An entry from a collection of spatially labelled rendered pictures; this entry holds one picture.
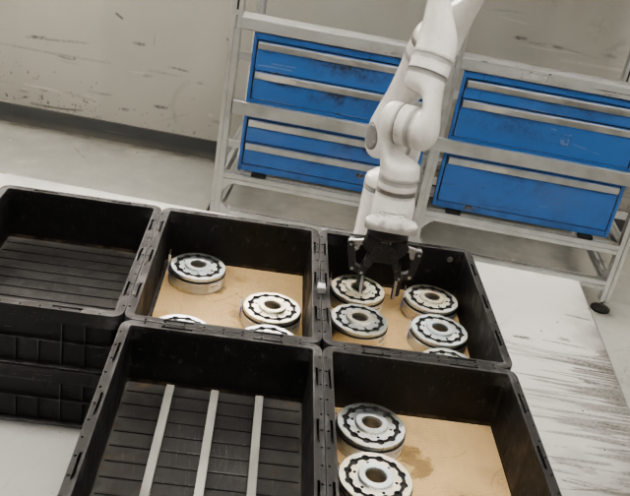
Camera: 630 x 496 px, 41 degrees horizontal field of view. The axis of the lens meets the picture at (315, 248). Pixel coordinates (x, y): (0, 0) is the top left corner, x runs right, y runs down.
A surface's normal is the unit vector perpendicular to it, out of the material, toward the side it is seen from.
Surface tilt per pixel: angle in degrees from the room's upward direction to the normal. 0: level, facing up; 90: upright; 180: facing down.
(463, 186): 90
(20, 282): 0
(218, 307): 0
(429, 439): 0
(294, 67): 90
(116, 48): 90
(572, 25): 90
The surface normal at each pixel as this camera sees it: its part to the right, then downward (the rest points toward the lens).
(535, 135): -0.10, 0.44
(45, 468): 0.16, -0.88
